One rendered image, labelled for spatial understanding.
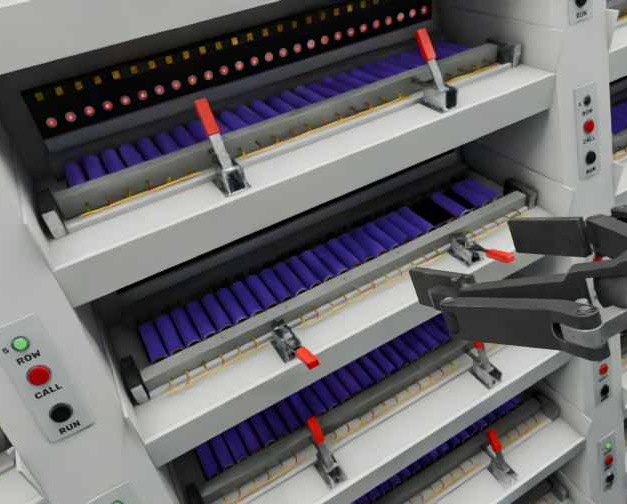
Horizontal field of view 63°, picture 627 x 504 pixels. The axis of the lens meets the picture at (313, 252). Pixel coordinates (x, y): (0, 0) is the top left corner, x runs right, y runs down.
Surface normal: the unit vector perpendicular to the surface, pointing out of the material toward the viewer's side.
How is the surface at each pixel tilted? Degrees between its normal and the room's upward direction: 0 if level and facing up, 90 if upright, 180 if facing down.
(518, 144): 90
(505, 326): 87
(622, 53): 107
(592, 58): 90
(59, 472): 90
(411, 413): 18
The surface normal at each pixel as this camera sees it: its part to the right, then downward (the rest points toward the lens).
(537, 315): -0.74, 0.39
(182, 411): -0.12, -0.77
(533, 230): -0.86, 0.39
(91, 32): 0.49, 0.50
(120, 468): 0.43, 0.24
